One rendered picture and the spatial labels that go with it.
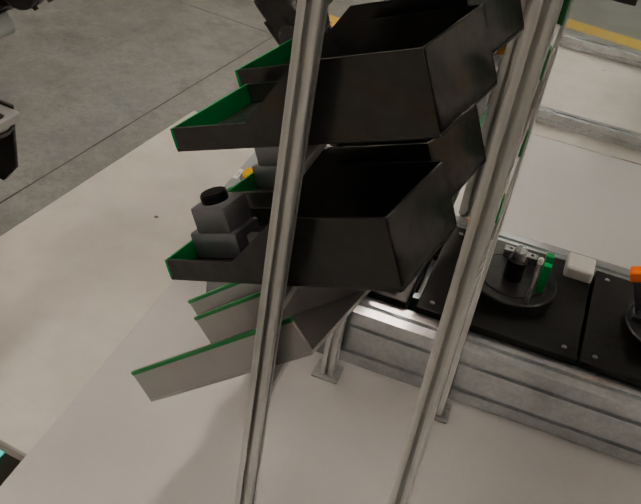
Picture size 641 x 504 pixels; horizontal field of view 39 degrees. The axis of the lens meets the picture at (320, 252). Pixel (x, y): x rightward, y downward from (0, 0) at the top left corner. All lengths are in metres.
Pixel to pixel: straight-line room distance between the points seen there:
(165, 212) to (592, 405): 0.81
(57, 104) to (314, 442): 2.69
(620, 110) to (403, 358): 1.20
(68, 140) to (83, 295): 2.09
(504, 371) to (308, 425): 0.29
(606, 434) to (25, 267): 0.93
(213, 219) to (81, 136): 2.61
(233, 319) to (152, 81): 2.88
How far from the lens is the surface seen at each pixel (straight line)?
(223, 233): 0.96
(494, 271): 1.42
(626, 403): 1.32
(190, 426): 1.26
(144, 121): 3.66
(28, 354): 1.37
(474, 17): 0.80
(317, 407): 1.31
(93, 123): 3.63
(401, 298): 1.35
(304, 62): 0.72
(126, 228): 1.60
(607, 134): 2.19
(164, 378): 1.07
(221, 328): 1.16
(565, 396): 1.33
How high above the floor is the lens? 1.81
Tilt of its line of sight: 37 degrees down
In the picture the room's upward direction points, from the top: 10 degrees clockwise
